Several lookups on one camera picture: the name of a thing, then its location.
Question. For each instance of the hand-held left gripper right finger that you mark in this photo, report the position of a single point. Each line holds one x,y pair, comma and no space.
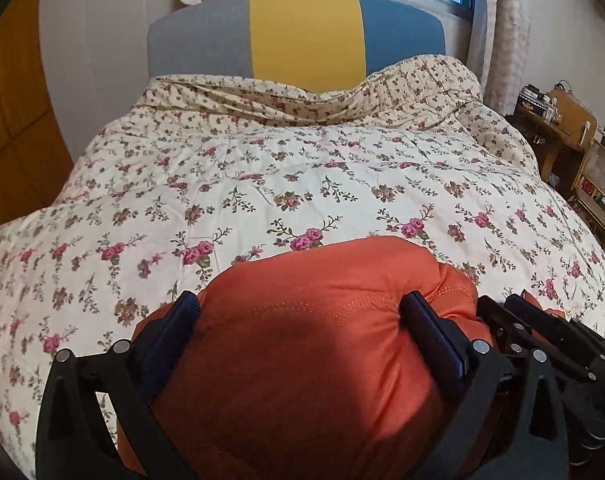
432,335

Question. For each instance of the floral quilt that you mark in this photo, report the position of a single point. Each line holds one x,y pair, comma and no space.
282,175

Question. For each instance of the rattan back chair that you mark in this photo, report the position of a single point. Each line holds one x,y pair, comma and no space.
599,175

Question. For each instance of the wooden desk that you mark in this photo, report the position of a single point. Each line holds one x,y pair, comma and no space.
567,110

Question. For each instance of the long patterned curtain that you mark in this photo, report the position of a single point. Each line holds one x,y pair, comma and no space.
507,35

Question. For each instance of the small dark box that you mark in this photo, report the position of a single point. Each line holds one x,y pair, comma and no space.
534,102

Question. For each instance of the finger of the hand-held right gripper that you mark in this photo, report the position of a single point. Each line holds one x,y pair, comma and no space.
494,315
537,312

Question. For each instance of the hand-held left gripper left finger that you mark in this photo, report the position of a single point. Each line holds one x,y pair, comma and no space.
175,330

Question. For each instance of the grey yellow blue headboard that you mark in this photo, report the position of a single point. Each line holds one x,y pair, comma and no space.
302,35

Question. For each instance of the orange padded jacket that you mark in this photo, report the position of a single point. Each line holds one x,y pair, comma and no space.
307,360

